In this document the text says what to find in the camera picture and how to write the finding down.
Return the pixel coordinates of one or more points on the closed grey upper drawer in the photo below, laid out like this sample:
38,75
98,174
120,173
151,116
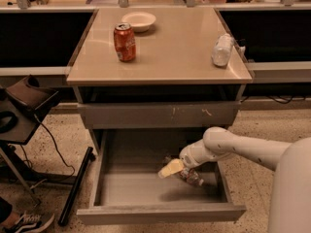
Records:
158,115

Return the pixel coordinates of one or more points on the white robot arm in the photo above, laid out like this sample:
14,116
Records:
290,205

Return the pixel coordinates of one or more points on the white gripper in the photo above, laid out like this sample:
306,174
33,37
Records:
189,157

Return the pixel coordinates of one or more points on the black white sneaker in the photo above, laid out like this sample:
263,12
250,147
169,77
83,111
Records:
27,223

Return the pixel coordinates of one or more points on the black VR headset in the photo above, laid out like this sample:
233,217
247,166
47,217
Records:
31,99

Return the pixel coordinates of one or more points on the orange soda can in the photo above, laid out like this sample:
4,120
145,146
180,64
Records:
124,42

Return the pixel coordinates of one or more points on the black table leg bar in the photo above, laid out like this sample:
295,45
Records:
65,215

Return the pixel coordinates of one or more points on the clear plastic water bottle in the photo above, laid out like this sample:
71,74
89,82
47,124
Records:
187,175

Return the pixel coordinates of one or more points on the open grey middle drawer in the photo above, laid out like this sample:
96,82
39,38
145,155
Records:
128,190

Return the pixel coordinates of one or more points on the grey drawer cabinet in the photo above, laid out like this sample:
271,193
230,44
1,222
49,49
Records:
173,62

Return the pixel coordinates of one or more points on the white crumpled plastic bottle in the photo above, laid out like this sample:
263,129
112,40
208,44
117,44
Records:
222,50

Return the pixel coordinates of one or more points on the white bowl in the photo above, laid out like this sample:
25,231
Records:
139,21

